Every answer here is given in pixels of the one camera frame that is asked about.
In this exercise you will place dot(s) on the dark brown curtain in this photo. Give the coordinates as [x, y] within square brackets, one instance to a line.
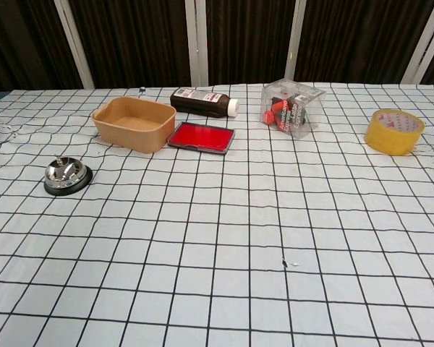
[141, 39]

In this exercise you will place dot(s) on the brown paper rectangular tray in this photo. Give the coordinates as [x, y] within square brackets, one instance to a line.
[155, 139]

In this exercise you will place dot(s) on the silver metal call bell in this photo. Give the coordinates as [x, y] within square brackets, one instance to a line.
[66, 174]

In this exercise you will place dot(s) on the yellow packing tape roll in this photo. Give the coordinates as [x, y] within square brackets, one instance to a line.
[392, 139]

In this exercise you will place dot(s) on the white black grid tablecloth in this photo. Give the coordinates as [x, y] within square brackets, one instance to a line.
[217, 235]

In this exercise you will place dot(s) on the white metal frame post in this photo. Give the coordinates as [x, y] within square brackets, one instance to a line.
[198, 43]
[296, 36]
[73, 39]
[424, 43]

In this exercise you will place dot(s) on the brown bottle white cap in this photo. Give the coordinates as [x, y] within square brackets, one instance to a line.
[199, 100]

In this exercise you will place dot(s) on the clear plastic capsule box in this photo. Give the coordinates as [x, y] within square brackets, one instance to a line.
[293, 108]

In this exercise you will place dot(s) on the red ink stamp pad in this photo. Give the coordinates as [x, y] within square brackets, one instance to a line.
[202, 138]

